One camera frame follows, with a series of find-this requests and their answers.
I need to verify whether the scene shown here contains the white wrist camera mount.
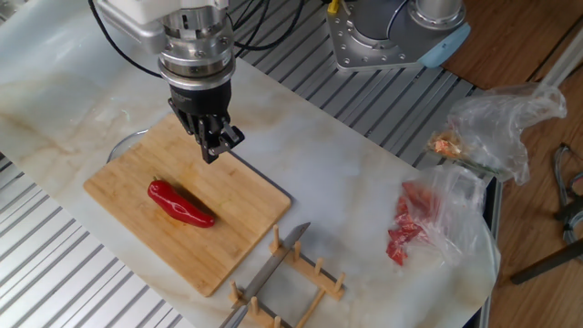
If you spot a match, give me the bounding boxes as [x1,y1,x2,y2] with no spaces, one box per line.
[97,0,229,26]

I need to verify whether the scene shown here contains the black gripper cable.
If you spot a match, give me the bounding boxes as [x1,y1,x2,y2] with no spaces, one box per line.
[227,0,306,58]

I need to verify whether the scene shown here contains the wooden peg rack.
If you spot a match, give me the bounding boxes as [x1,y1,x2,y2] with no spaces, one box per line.
[227,223,347,328]

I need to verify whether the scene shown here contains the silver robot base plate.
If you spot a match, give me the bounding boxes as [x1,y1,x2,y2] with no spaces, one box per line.
[326,0,472,72]

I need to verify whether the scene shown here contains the clear glass bowl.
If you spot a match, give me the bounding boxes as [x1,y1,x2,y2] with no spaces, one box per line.
[106,128,150,164]

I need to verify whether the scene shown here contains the steel kitchen knife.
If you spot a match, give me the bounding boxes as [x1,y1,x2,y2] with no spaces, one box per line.
[218,221,312,328]

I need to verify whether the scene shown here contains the clear bag with orange scraps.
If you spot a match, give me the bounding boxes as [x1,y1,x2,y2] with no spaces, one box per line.
[426,82,568,186]

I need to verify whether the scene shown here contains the bamboo cutting board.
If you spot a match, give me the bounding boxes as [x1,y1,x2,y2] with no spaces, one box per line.
[83,112,292,298]

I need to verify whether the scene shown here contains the clear bag with chili pieces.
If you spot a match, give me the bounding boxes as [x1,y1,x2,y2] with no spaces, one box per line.
[385,163,501,274]

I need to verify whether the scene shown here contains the grey cable bundle on floor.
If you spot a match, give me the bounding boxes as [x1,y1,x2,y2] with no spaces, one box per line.
[553,143,583,247]

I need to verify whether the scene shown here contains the red chili pepper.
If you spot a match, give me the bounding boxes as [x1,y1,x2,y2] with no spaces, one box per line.
[147,177,216,229]

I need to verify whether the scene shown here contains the marble pattern table mat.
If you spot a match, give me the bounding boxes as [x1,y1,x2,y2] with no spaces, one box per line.
[0,0,502,328]

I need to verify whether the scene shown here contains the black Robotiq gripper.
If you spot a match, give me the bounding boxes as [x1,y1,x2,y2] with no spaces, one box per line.
[169,75,246,164]

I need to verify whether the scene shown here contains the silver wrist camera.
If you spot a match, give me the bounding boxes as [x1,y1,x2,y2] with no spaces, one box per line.
[97,4,169,55]

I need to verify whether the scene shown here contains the dark metal bar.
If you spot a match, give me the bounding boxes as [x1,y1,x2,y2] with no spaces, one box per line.
[509,239,583,286]

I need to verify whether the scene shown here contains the aluminium profile beam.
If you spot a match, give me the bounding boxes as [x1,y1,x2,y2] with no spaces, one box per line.
[539,26,583,90]

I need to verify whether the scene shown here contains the black camera cable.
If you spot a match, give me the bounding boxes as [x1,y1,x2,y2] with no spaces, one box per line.
[87,0,164,79]

